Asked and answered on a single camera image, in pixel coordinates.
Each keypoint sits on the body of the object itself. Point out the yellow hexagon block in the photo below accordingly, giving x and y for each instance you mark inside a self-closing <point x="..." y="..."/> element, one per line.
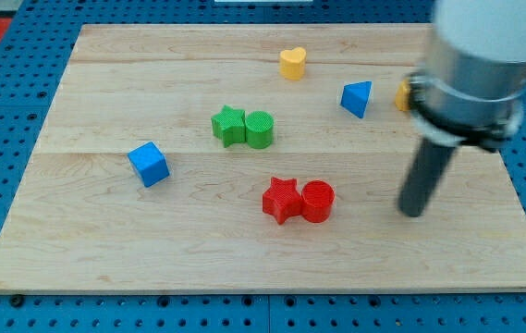
<point x="402" y="97"/>

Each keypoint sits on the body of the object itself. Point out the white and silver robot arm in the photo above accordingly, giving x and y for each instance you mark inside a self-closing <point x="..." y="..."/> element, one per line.
<point x="467" y="89"/>

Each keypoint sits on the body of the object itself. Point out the green circle block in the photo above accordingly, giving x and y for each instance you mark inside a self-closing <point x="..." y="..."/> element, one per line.
<point x="259" y="129"/>

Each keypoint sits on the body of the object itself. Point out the red circle block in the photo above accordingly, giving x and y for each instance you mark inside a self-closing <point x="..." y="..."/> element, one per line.
<point x="317" y="200"/>

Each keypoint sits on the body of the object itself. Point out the red star block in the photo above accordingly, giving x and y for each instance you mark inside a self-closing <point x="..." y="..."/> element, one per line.
<point x="282" y="199"/>

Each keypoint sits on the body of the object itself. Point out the green star block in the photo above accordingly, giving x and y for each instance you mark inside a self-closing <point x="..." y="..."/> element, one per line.
<point x="228" y="125"/>

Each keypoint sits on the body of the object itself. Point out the wooden board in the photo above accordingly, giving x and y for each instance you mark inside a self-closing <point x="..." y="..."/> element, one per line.
<point x="83" y="223"/>

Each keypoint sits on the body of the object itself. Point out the yellow heart block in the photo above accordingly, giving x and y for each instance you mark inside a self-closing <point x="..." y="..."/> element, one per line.
<point x="292" y="63"/>

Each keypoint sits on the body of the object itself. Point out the blue triangle block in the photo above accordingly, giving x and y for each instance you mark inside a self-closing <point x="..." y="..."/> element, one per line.
<point x="355" y="97"/>

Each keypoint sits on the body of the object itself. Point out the blue cube block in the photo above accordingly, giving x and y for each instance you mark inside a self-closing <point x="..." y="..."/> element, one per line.
<point x="149" y="163"/>

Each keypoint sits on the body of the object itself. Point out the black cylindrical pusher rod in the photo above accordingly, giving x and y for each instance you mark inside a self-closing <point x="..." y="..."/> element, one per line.
<point x="428" y="167"/>

